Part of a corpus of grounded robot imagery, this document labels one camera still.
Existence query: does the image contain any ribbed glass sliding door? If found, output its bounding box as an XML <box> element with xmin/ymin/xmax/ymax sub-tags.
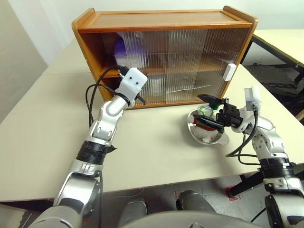
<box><xmin>166</xmin><ymin>28</ymin><xmax>251</xmax><ymax>103</ymax></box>
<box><xmin>116</xmin><ymin>30</ymin><xmax>207</xmax><ymax>105</ymax></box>

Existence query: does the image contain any steel bowl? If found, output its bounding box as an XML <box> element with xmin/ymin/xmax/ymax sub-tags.
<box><xmin>187</xmin><ymin>108</ymin><xmax>230</xmax><ymax>145</ymax></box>

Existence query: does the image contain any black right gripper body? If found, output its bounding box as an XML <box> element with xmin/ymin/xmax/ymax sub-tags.
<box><xmin>215</xmin><ymin>97</ymin><xmax>244</xmax><ymax>129</ymax></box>

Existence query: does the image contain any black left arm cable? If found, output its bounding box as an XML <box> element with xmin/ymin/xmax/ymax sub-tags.
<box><xmin>85</xmin><ymin>65</ymin><xmax>129</xmax><ymax>124</ymax></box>

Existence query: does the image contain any grey rounded shape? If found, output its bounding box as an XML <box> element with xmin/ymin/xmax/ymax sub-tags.
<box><xmin>177</xmin><ymin>190</ymin><xmax>216</xmax><ymax>220</ymax></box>
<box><xmin>118</xmin><ymin>200</ymin><xmax>148</xmax><ymax>228</ymax></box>

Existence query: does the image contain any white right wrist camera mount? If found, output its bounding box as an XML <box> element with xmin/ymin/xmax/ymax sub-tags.
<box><xmin>231</xmin><ymin>85</ymin><xmax>262</xmax><ymax>133</ymax></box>

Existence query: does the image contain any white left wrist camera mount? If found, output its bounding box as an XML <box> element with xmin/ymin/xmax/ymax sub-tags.
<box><xmin>115</xmin><ymin>67</ymin><xmax>148</xmax><ymax>106</ymax></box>

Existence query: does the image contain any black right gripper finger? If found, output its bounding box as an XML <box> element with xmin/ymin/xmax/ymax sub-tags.
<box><xmin>193</xmin><ymin>114</ymin><xmax>225</xmax><ymax>134</ymax></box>
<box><xmin>197</xmin><ymin>94</ymin><xmax>226</xmax><ymax>105</ymax></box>

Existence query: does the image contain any wooden cabinet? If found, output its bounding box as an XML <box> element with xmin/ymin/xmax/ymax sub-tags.
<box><xmin>72</xmin><ymin>6</ymin><xmax>259</xmax><ymax>109</ymax></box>

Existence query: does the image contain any red floor tape mark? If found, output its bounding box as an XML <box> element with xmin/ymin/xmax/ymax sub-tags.
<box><xmin>225</xmin><ymin>186</ymin><xmax>242</xmax><ymax>203</ymax></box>

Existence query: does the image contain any purple plate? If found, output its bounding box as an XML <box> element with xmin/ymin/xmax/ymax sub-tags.
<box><xmin>114</xmin><ymin>35</ymin><xmax>145</xmax><ymax>67</ymax></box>

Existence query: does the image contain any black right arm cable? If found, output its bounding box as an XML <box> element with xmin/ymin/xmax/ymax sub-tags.
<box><xmin>225</xmin><ymin>108</ymin><xmax>262</xmax><ymax>167</ymax></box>

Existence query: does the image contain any white door handle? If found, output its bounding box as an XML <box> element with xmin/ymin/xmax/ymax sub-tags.
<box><xmin>222</xmin><ymin>63</ymin><xmax>237</xmax><ymax>82</ymax></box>

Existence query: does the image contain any white bottle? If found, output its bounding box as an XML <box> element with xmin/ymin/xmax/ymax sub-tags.
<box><xmin>147</xmin><ymin>75</ymin><xmax>165</xmax><ymax>96</ymax></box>

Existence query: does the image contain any beige table with black legs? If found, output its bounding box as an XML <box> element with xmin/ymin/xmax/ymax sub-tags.
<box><xmin>239</xmin><ymin>29</ymin><xmax>304</xmax><ymax>84</ymax></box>

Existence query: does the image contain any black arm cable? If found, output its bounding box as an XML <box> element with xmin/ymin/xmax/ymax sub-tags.
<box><xmin>225</xmin><ymin>108</ymin><xmax>262</xmax><ymax>167</ymax></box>
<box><xmin>85</xmin><ymin>65</ymin><xmax>129</xmax><ymax>124</ymax></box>

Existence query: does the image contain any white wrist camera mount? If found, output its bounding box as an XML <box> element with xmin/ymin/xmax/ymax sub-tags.
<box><xmin>115</xmin><ymin>67</ymin><xmax>148</xmax><ymax>106</ymax></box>
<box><xmin>231</xmin><ymin>85</ymin><xmax>262</xmax><ymax>133</ymax></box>

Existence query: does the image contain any black table leg frame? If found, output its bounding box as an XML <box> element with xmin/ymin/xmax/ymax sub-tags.
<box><xmin>231</xmin><ymin>162</ymin><xmax>304</xmax><ymax>198</ymax></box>

